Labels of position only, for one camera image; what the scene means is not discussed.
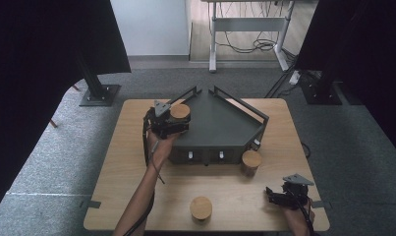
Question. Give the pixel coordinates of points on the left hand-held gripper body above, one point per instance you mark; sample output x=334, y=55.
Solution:
x=159, y=124

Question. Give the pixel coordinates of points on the glass jar with dark contents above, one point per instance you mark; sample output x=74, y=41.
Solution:
x=251, y=160

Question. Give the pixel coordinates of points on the glass jar with pale beans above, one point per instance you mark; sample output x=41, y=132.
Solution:
x=180, y=111

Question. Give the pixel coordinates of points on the grey table bracket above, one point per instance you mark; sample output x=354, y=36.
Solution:
x=91, y=204
x=321, y=204

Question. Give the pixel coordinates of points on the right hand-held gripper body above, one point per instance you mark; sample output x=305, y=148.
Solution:
x=295, y=193

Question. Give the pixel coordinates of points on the person's left hand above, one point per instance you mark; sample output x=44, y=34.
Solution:
x=159, y=149

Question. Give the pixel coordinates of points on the white power strip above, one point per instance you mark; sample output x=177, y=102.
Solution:
x=294, y=77

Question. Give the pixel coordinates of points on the white desk frame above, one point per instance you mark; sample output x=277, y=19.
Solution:
x=248, y=24

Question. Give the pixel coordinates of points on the glass jar with green beans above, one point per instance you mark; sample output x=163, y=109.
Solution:
x=200, y=207

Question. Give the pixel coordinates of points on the dark grey corner shelf rack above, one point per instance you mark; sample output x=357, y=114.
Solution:
x=218, y=128

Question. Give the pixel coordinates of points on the black metal stand with base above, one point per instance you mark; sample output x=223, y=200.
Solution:
x=321, y=93
x=99, y=95

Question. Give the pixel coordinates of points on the person's right hand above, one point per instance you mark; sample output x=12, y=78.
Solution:
x=300, y=221

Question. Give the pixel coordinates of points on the large black curtain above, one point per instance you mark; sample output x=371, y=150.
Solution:
x=31, y=65

